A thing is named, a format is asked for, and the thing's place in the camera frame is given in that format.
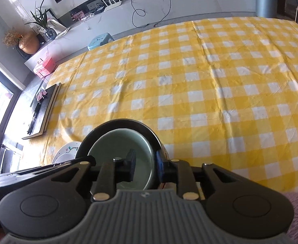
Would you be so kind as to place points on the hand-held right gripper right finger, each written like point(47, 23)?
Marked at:
point(160, 163)

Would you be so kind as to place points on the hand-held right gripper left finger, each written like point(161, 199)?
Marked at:
point(132, 158)

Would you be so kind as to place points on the green ceramic bowl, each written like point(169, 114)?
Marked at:
point(113, 144)

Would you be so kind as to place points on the dark bowl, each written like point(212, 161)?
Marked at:
point(128, 124)

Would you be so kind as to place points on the white fruit print plate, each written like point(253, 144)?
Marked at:
point(67, 151)

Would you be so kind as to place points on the dark tray with wooden edge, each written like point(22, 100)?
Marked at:
point(43, 106)

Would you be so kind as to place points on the yellow white checked tablecloth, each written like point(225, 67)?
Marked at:
point(202, 81)

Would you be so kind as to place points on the pink box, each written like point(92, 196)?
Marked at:
point(46, 66)

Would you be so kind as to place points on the teal plastic stool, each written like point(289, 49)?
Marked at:
point(99, 40)

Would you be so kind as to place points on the golden round vase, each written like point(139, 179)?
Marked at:
point(29, 43)

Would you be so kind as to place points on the dried flower bunch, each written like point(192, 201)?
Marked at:
point(10, 38)

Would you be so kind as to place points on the blue glass vase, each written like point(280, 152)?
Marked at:
point(50, 34)

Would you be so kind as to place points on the colourful printed box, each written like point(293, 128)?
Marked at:
point(78, 15)

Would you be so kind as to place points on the white router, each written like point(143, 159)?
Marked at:
point(112, 5)

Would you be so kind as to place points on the white marble tv bench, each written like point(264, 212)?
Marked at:
point(189, 2)

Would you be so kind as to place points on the green leafy plant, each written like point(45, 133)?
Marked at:
point(41, 17)

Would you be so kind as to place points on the leaf print picture frame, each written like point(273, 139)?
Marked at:
point(56, 24)

